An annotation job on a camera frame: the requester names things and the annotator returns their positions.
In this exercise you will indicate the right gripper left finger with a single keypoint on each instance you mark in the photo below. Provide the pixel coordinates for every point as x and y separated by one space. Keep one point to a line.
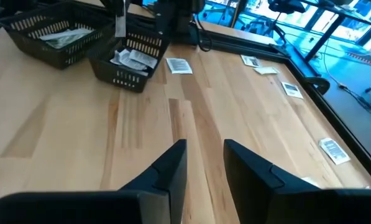
160 196

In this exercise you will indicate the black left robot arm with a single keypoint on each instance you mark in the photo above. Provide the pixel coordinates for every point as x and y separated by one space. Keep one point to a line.
176 18

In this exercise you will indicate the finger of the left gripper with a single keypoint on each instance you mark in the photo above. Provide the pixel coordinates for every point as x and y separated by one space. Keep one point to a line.
108 3

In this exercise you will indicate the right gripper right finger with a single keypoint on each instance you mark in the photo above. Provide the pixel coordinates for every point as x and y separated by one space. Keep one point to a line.
256 196

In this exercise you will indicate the black office chair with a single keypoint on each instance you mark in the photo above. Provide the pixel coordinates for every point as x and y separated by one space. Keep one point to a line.
286 6

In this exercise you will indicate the black metal desk frame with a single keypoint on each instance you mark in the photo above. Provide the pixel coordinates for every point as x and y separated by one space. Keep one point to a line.
325 38

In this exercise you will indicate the green striped bandage wrapper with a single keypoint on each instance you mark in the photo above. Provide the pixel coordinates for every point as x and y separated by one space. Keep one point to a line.
64 43

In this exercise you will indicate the black slotted plastic basket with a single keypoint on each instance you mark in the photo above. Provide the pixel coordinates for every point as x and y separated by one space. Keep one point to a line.
26 51
123 81

